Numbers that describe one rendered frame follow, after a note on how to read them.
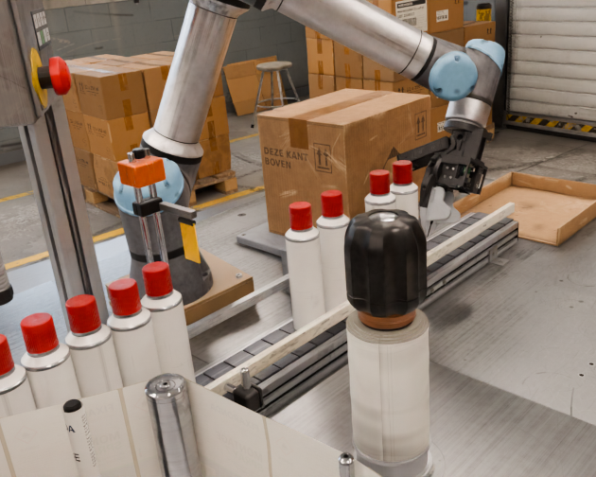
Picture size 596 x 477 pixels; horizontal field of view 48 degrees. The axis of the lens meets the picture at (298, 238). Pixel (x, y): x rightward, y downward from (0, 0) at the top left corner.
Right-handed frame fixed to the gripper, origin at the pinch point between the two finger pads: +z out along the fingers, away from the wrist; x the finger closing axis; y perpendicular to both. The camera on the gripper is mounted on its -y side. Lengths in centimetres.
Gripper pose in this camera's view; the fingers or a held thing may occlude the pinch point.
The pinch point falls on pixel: (424, 228)
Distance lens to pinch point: 127.7
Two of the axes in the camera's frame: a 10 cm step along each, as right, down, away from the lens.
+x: 6.4, 1.8, 7.5
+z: -2.7, 9.6, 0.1
